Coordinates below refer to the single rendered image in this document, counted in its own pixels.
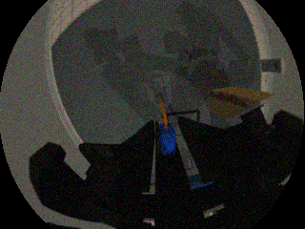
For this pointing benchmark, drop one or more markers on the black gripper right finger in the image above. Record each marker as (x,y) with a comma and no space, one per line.
(210,145)

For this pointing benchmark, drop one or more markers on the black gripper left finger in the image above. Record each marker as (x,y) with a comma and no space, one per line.
(135,155)

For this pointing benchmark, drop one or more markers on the black post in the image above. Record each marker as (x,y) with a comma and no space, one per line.
(159,184)

